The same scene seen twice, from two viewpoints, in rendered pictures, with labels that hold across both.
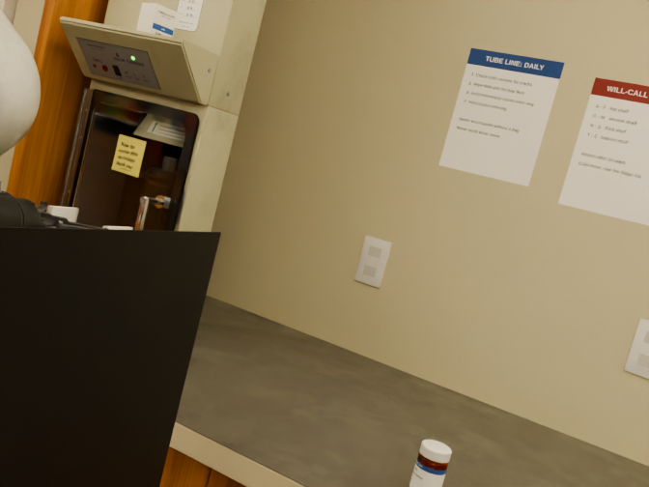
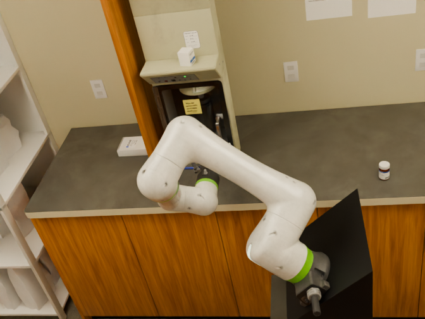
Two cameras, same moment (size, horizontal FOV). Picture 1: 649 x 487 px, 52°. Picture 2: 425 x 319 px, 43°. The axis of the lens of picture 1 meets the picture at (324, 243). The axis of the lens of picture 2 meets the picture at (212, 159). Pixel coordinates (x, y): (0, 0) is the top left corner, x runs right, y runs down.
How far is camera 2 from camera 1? 1.55 m
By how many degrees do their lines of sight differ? 31
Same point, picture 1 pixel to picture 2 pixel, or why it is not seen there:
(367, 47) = not seen: outside the picture
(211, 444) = (318, 201)
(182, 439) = not seen: hidden behind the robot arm
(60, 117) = (145, 103)
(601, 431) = (412, 95)
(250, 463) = (334, 200)
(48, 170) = (151, 125)
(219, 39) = (215, 47)
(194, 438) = not seen: hidden behind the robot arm
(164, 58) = (203, 73)
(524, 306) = (367, 63)
